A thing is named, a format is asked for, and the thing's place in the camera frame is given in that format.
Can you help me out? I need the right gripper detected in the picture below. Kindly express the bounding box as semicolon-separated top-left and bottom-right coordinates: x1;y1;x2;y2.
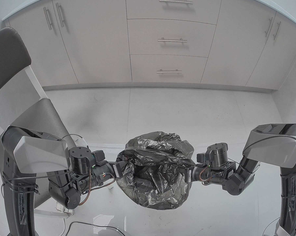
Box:
185;166;207;183

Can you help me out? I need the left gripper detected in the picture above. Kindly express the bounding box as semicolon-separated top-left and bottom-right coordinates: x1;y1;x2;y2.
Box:
93;161;122;182

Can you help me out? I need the black plastic bag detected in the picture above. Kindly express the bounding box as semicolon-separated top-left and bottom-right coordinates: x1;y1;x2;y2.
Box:
116;131;195;210

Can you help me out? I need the grey padded white-framed chair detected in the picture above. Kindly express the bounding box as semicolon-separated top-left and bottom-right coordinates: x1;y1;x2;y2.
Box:
0;27;89;217

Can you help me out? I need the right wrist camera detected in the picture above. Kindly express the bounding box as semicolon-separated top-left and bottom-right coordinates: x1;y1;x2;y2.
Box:
197;152;208;167

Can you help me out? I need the black cable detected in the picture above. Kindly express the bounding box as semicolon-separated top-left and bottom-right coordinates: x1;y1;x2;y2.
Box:
69;221;129;236

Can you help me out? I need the beige cabinet with metal handles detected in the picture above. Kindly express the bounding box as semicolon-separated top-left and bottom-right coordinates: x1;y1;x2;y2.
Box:
3;0;296;94

